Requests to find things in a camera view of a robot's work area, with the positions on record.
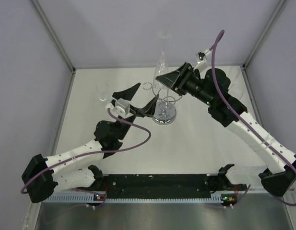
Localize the aluminium frame post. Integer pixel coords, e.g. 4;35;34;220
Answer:
30;0;76;72
242;0;286;70

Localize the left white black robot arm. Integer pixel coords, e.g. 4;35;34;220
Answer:
21;83;159;203

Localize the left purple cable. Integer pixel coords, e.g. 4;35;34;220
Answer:
20;109;152;194

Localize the chrome wine glass rack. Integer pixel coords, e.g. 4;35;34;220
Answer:
152;90;182;125

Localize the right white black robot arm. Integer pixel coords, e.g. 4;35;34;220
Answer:
156;63;296;197

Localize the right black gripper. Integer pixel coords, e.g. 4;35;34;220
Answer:
156;63;214;107

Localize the aluminium frame post right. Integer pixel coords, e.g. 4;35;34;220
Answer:
242;0;286;70

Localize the aluminium frame post left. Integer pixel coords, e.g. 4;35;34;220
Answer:
30;0;76;72

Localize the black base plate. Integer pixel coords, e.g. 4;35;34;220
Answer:
95;172;249;199

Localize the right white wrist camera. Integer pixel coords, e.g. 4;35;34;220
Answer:
194;49;211;72

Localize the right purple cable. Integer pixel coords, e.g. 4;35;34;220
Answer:
210;30;296;207

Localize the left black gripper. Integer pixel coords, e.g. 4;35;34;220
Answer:
113;83;159;140

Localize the grey slotted cable duct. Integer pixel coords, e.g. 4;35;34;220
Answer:
44;192;237;206

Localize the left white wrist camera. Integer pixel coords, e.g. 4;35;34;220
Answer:
106;98;133;118

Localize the purple cable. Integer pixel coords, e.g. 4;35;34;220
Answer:
210;30;296;207
20;109;152;194

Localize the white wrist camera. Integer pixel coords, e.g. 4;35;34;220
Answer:
194;49;211;72
106;98;133;118

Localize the clear fluted wine glass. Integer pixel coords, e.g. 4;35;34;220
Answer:
153;31;172;89

